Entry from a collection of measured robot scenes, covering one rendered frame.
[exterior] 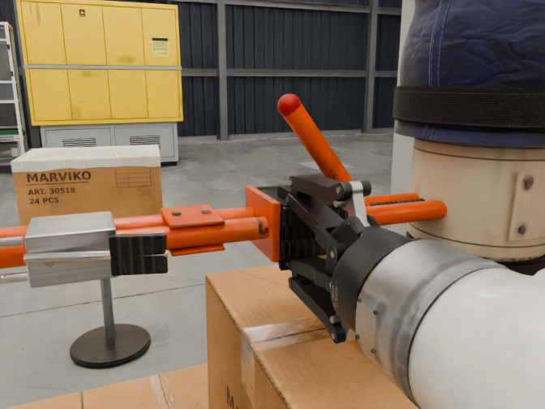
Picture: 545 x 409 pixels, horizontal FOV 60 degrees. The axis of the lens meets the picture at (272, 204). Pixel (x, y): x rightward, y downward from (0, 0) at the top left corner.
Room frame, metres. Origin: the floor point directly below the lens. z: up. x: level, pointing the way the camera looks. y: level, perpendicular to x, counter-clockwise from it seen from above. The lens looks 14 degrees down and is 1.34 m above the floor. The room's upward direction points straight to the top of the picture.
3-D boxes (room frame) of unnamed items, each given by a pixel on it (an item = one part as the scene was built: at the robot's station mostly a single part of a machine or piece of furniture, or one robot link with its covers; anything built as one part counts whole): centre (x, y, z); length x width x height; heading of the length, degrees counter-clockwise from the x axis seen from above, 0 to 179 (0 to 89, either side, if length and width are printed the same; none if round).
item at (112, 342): (2.21, 0.84, 0.31); 0.40 x 0.40 x 0.62
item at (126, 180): (2.21, 0.84, 0.82); 0.60 x 0.40 x 0.40; 104
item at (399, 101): (0.56, -0.26, 1.31); 0.23 x 0.23 x 0.04
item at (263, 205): (0.48, -0.02, 1.20); 0.10 x 0.08 x 0.06; 22
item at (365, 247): (0.32, -0.07, 1.20); 0.09 x 0.07 x 0.08; 22
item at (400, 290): (0.26, -0.10, 1.20); 0.09 x 0.06 x 0.09; 112
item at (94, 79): (7.73, 2.62, 1.24); 2.22 x 0.91 x 2.47; 112
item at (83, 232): (0.40, 0.18, 1.20); 0.07 x 0.07 x 0.04; 22
